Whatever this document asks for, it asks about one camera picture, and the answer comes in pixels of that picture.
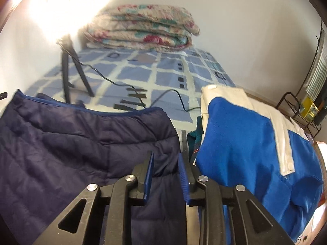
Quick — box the black clothes rack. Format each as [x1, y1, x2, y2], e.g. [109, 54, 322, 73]
[276, 25, 326, 138]

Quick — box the folded floral quilt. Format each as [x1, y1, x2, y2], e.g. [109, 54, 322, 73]
[83, 4, 200, 51]

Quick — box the orange bench with cloth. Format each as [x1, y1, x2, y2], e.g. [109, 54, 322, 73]
[302, 142, 326, 244]

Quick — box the blue white jacket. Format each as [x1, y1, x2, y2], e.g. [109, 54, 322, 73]
[194, 85, 324, 240]

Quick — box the yellow box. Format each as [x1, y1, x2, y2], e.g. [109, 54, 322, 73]
[300, 95, 319, 122]

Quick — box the navy puffer jacket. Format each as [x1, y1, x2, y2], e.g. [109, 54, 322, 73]
[1, 91, 187, 244]

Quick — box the black power cable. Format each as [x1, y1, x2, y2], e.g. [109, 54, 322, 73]
[58, 40, 202, 113]

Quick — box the white ring light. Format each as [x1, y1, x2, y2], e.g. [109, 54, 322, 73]
[26, 0, 112, 43]

